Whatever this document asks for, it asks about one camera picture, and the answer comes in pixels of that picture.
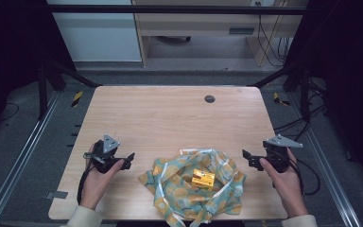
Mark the light wooden desk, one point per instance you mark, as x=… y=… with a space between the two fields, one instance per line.
x=195 y=23

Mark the person's left hand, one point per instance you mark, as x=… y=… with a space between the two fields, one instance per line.
x=96 y=186

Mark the person's right hand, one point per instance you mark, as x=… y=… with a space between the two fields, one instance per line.
x=288 y=189

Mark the small yellow box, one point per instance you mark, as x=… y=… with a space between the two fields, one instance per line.
x=203 y=179

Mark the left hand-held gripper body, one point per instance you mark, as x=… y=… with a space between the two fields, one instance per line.
x=104 y=156

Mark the yellow black floor tape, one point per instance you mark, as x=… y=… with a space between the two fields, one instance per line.
x=77 y=98
x=277 y=98

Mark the person's cream sleeve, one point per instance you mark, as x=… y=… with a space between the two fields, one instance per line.
x=299 y=221
x=82 y=218

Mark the black horizontal frame bar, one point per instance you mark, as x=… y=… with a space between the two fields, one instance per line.
x=170 y=9

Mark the person's left cream sleeve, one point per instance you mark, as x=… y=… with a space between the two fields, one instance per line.
x=82 y=218

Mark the grey table grommet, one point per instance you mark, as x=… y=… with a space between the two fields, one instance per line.
x=209 y=99

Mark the person's right cream sleeve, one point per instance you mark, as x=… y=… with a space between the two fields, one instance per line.
x=299 y=221

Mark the white cabinet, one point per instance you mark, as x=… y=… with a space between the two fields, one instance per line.
x=97 y=34

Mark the teal orange-print cloth bag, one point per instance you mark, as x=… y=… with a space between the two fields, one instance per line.
x=176 y=195

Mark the black curtain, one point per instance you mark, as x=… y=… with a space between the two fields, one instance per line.
x=349 y=78
x=9 y=47

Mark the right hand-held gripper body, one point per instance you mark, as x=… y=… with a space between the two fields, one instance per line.
x=279 y=157

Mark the black metal stand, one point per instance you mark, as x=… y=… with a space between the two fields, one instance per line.
x=304 y=91
x=43 y=91

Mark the grey tape strip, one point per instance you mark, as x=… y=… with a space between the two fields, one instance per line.
x=56 y=195

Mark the aluminium floor rail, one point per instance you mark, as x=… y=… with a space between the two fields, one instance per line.
x=327 y=170
x=22 y=154

